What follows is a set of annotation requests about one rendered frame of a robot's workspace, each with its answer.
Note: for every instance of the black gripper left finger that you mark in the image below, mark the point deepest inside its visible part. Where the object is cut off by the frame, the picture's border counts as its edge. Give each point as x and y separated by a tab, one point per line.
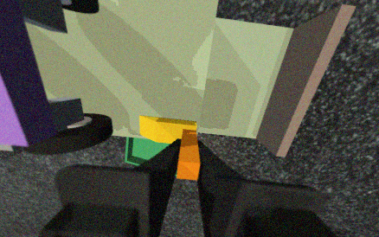
146	187

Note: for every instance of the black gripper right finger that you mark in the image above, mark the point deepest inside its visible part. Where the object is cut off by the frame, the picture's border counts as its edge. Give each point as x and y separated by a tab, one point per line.
224	194

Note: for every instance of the green tray floor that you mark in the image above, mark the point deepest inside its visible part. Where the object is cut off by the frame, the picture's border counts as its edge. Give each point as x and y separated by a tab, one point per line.
146	148

